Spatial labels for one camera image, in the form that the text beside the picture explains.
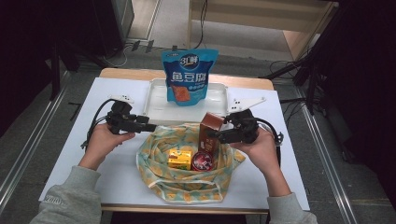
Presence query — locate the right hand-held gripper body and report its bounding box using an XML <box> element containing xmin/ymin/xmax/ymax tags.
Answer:
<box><xmin>223</xmin><ymin>96</ymin><xmax>267</xmax><ymax>145</ymax></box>

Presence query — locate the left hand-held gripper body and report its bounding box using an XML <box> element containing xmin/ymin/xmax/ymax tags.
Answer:
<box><xmin>106</xmin><ymin>94</ymin><xmax>138</xmax><ymax>135</ymax></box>

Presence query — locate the brown drink carton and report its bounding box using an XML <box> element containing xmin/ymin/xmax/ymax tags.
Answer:
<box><xmin>198</xmin><ymin>112</ymin><xmax>226</xmax><ymax>162</ymax></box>

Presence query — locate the cream plastic tray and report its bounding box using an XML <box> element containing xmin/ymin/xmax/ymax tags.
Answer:
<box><xmin>143</xmin><ymin>77</ymin><xmax>230</xmax><ymax>125</ymax></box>

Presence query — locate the yellow drink carton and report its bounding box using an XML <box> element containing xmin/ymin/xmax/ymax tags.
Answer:
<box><xmin>167</xmin><ymin>148</ymin><xmax>193</xmax><ymax>171</ymax></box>

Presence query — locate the blue snack pouch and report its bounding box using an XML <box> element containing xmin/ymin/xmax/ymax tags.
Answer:
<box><xmin>161</xmin><ymin>48</ymin><xmax>219</xmax><ymax>107</ymax></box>

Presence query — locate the lemon print cloth bag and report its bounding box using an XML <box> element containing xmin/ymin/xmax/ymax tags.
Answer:
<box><xmin>135</xmin><ymin>123</ymin><xmax>247</xmax><ymax>204</ymax></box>

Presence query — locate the person's right hand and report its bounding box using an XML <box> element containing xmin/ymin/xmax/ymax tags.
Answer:
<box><xmin>237</xmin><ymin>130</ymin><xmax>279</xmax><ymax>178</ymax></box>

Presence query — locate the person's left hand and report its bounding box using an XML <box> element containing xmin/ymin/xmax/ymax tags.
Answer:
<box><xmin>78</xmin><ymin>123</ymin><xmax>135</xmax><ymax>171</ymax></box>

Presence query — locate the red round tin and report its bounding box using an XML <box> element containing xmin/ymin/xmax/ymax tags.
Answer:
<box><xmin>191</xmin><ymin>151</ymin><xmax>215</xmax><ymax>172</ymax></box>

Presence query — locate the black metal stand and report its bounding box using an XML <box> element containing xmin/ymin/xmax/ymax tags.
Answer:
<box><xmin>49</xmin><ymin>40</ymin><xmax>64</xmax><ymax>101</ymax></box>

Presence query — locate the black tripod stand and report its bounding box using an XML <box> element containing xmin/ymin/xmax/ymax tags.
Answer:
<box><xmin>261</xmin><ymin>6</ymin><xmax>340</xmax><ymax>116</ymax></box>

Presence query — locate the dark cabinet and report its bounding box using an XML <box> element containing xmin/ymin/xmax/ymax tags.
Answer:
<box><xmin>92</xmin><ymin>0</ymin><xmax>135</xmax><ymax>59</ymax></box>

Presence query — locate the light wooden desk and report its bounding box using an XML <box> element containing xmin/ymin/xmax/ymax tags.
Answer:
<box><xmin>186</xmin><ymin>0</ymin><xmax>340</xmax><ymax>62</ymax></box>

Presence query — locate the left hand-held gripper cable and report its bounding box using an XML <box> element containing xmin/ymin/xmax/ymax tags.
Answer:
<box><xmin>81</xmin><ymin>98</ymin><xmax>115</xmax><ymax>149</ymax></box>

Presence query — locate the white floor cable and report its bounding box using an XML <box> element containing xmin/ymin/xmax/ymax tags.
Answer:
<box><xmin>102</xmin><ymin>43</ymin><xmax>129</xmax><ymax>68</ymax></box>

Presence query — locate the metal floor rail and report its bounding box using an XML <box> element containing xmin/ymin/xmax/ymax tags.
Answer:
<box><xmin>0</xmin><ymin>71</ymin><xmax>71</xmax><ymax>213</ymax></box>
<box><xmin>293</xmin><ymin>85</ymin><xmax>359</xmax><ymax>224</ymax></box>

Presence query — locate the black hanging cable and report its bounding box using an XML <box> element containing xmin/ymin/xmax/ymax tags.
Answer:
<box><xmin>194</xmin><ymin>0</ymin><xmax>209</xmax><ymax>50</ymax></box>

